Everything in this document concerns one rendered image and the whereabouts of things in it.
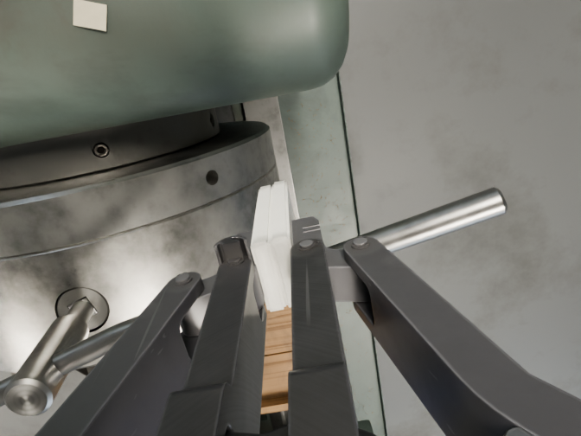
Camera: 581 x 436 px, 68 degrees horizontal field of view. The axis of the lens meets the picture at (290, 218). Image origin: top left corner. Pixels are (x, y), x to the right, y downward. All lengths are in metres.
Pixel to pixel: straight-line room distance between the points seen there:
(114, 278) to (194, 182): 0.08
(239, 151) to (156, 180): 0.07
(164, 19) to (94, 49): 0.04
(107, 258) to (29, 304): 0.06
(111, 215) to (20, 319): 0.10
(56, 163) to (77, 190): 0.05
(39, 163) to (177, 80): 0.13
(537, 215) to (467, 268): 0.32
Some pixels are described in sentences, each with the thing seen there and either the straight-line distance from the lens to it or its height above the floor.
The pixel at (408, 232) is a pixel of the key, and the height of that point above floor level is 1.32.
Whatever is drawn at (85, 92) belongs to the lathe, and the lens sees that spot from 0.27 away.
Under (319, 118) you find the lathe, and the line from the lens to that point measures 0.96.
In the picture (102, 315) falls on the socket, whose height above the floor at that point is 1.23.
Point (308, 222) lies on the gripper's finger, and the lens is 0.18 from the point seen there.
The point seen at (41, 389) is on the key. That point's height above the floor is 1.32.
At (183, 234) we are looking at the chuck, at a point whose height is 1.21.
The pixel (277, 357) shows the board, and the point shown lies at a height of 0.89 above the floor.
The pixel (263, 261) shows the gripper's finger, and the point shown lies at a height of 1.35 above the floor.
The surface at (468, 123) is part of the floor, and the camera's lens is 1.64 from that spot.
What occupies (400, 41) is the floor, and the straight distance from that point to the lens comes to 1.55.
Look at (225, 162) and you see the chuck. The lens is 0.32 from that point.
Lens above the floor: 1.49
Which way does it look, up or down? 71 degrees down
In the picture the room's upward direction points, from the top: 175 degrees clockwise
